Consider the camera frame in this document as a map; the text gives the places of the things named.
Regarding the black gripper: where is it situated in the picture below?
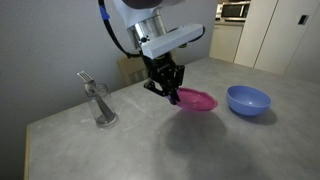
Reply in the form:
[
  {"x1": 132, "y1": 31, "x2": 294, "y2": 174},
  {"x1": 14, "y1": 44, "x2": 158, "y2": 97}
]
[{"x1": 141, "y1": 53, "x2": 186, "y2": 106}]

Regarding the pink plastic plate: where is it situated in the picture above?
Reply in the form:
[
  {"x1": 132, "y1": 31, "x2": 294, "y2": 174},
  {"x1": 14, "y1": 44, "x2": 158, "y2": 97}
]
[{"x1": 174, "y1": 87, "x2": 219, "y2": 113}]

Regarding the blue plastic bowl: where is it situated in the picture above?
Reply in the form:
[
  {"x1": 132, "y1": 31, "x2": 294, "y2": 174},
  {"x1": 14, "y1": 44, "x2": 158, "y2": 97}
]
[{"x1": 226, "y1": 85, "x2": 272, "y2": 117}]

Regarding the wooden chair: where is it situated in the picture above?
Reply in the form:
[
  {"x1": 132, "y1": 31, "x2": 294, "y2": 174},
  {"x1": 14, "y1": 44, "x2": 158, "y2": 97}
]
[{"x1": 117, "y1": 55, "x2": 150, "y2": 87}]

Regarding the clear glass jar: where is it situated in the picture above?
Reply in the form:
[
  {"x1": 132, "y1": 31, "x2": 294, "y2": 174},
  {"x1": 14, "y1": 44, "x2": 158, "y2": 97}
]
[{"x1": 84, "y1": 83, "x2": 119, "y2": 129}]

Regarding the beige base cabinet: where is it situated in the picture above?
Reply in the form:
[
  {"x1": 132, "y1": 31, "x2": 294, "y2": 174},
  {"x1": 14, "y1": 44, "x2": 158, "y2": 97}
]
[{"x1": 208, "y1": 21, "x2": 245, "y2": 64}]

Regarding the metal fork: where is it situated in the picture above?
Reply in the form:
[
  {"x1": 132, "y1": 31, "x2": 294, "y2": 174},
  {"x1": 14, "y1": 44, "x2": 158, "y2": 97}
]
[{"x1": 76, "y1": 70, "x2": 115, "y2": 121}]

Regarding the microwave oven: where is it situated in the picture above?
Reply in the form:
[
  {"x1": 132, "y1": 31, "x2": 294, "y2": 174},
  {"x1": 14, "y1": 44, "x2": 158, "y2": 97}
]
[{"x1": 220, "y1": 0, "x2": 251, "y2": 22}]

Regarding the white tall cabinet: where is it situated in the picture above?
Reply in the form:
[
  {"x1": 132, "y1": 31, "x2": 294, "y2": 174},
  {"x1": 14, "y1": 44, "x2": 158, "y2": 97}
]
[{"x1": 233, "y1": 0, "x2": 320, "y2": 76}]

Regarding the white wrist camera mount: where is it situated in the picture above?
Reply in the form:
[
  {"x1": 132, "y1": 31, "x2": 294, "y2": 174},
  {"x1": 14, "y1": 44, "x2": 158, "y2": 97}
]
[{"x1": 139, "y1": 23, "x2": 205, "y2": 61}]

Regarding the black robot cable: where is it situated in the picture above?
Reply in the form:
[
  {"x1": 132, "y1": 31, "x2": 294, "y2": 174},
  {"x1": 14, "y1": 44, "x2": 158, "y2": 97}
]
[{"x1": 97, "y1": 0, "x2": 142, "y2": 60}]

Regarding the black cabinet handle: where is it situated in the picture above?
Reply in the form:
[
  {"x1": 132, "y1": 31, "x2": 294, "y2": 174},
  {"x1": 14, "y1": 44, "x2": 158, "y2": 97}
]
[{"x1": 297, "y1": 14, "x2": 310, "y2": 26}]

